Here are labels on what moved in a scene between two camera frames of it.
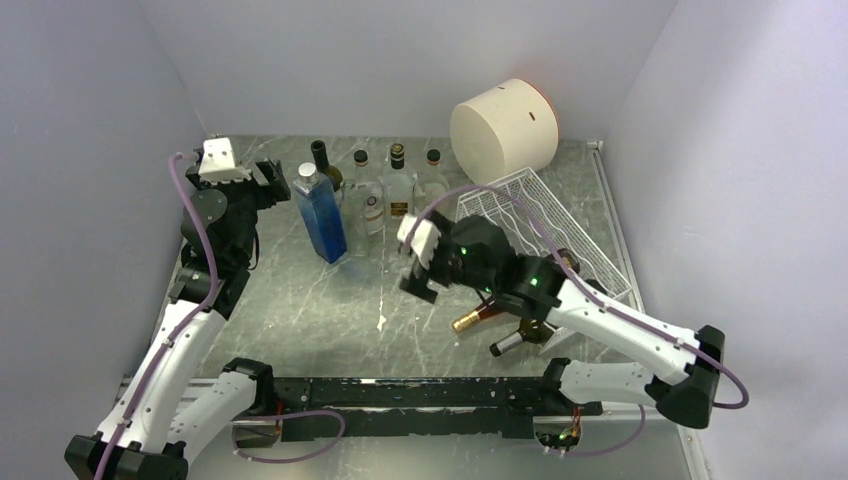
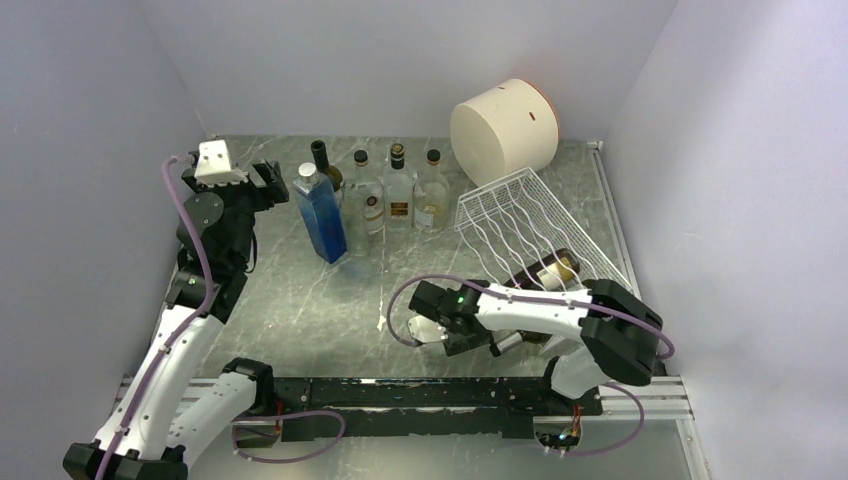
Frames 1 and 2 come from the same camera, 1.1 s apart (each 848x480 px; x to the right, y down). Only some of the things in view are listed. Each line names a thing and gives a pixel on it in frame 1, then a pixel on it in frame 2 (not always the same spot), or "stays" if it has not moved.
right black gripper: (417, 282) → (456, 343)
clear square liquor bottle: (399, 188) stays
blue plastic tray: (317, 201) stays
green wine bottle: (321, 158) stays
